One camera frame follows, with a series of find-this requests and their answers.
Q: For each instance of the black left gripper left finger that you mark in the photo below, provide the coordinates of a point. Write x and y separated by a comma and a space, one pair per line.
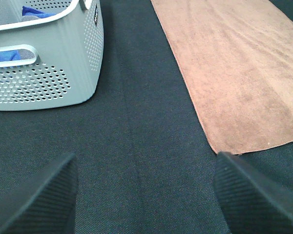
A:
44, 203

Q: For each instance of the blue cloth in basket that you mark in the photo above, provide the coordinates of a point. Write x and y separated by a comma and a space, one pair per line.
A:
28, 14

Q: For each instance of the brown towel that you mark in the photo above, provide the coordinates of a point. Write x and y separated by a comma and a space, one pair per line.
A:
236, 58

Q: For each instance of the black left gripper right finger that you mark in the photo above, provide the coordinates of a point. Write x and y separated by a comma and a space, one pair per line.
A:
250, 202

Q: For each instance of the grey perforated laundry basket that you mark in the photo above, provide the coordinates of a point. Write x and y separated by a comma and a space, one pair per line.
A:
68, 51

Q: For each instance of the black table cloth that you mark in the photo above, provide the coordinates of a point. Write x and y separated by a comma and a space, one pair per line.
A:
145, 166

